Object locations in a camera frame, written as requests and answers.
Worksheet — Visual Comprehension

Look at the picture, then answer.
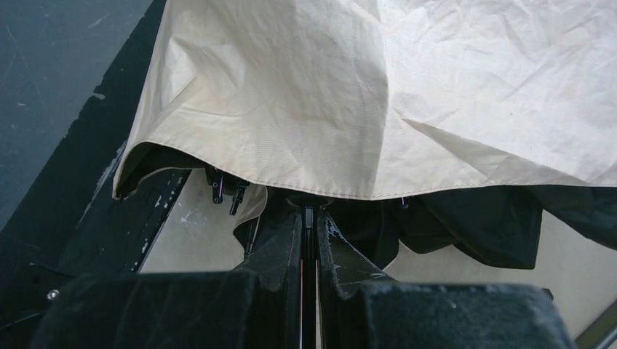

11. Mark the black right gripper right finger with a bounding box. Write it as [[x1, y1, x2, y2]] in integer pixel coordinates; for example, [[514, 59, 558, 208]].
[[316, 211, 575, 348]]

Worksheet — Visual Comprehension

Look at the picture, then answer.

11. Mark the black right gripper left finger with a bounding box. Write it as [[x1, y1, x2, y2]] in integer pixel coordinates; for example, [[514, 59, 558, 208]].
[[29, 212, 302, 348]]

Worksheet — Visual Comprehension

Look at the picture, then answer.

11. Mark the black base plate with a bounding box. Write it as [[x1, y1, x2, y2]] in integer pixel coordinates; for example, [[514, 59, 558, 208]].
[[1, 1, 188, 348]]

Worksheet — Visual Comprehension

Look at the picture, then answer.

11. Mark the beige folding umbrella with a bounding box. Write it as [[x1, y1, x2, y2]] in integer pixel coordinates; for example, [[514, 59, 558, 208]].
[[113, 1, 616, 269]]

